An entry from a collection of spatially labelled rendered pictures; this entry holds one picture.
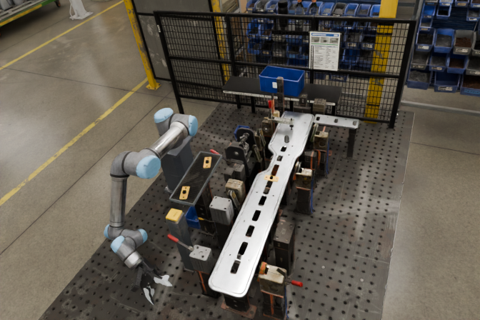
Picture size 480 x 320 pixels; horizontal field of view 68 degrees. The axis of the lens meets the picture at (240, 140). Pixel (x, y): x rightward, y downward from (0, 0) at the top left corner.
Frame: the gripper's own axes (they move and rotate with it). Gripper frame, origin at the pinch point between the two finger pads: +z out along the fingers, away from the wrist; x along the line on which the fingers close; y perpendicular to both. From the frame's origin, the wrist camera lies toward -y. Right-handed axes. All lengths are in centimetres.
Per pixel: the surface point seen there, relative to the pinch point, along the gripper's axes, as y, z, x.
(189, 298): 19.4, 11.0, 5.9
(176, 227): 9.8, -17.9, -25.2
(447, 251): 152, 129, -83
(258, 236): 25, 14, -45
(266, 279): 2, 27, -45
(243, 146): 55, -25, -63
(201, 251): 6.9, -1.4, -27.6
